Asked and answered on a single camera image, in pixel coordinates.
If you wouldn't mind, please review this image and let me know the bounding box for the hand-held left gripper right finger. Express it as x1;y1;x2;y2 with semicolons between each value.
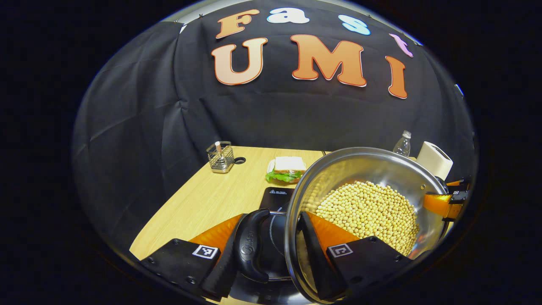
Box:
298;211;414;300

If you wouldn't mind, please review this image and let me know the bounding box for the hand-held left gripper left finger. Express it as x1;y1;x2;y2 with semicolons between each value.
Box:
139;213;251;302

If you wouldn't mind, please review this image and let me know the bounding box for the pile of yellow soybeans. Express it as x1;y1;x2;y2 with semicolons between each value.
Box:
315;181;420;256

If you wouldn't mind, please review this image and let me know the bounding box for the steel pot with black handle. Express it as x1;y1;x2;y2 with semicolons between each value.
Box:
229;147;450;305

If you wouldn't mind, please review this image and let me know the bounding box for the black induction cooktop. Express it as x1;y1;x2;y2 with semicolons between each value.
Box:
259;187;297;280

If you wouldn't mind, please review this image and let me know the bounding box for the white toaster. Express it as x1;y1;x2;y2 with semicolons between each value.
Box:
416;141;454;181

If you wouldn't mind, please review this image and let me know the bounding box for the clear plastic water bottle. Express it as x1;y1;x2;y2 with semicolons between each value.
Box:
393;130;412;158

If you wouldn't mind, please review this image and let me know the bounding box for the sandwich with lettuce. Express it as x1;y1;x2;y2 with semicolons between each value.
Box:
265;156;307;184

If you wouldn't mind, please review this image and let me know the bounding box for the black backdrop cloth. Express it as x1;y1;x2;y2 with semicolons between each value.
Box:
71;0;477;259

